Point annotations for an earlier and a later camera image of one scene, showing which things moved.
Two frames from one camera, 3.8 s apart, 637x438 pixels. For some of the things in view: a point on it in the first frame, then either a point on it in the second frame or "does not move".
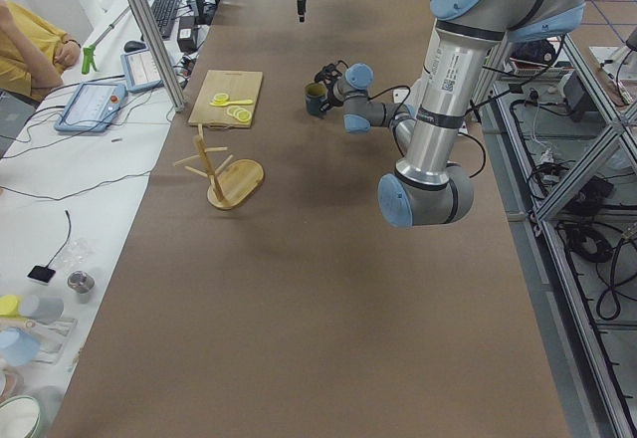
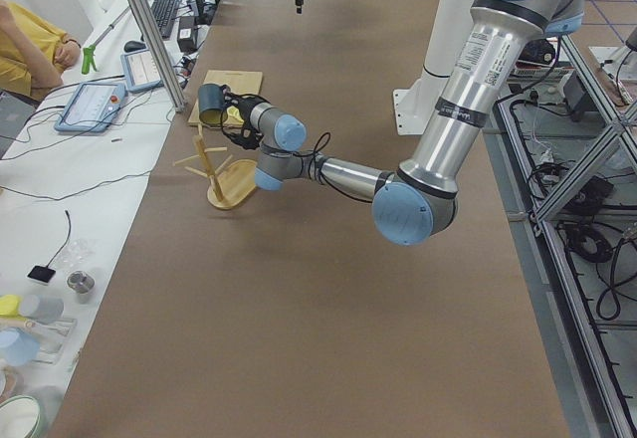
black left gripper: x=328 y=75 → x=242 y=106
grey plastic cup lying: x=46 y=311 does not move
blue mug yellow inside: x=315 y=94 → x=211 y=104
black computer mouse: x=132 y=46 does not move
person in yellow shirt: x=33 y=53 does not move
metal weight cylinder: x=82 y=283 does not move
